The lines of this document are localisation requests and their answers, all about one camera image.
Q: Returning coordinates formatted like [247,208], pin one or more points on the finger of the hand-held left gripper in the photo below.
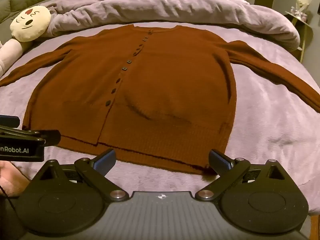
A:
[10,121]
[51,137]

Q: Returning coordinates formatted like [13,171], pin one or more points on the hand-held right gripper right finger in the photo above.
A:
[220,162]

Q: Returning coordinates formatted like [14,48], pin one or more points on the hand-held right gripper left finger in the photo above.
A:
[106,162]

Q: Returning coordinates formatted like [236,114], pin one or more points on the brown knit cardigan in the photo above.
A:
[162,80]

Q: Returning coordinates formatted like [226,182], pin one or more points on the person's left forearm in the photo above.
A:
[11,177]

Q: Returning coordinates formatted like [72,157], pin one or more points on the pink long plush pillow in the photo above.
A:
[10,53]

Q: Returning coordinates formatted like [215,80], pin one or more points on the cream round face plush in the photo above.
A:
[30,23]

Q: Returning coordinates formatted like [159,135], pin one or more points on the yellow side table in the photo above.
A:
[303,30]

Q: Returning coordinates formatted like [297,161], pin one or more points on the purple duvet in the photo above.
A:
[162,7]

